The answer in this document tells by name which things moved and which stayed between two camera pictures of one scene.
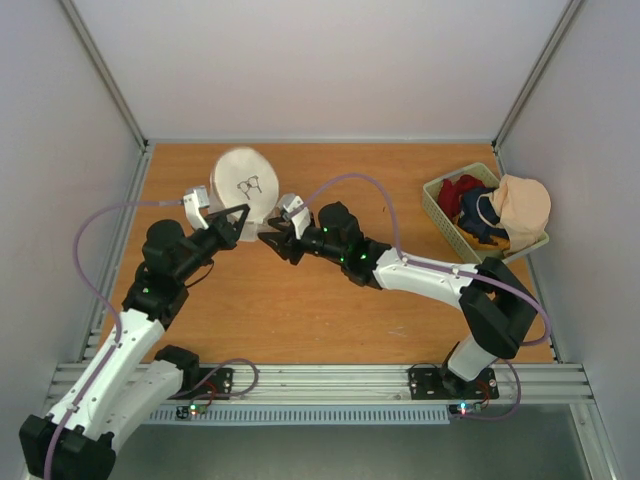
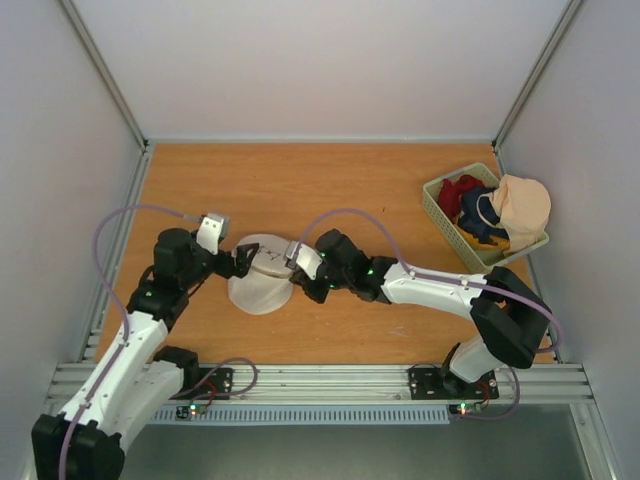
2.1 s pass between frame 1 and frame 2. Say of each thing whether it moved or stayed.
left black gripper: moved
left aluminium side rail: stayed
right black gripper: moved
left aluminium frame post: stayed
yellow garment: stayed
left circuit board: stayed
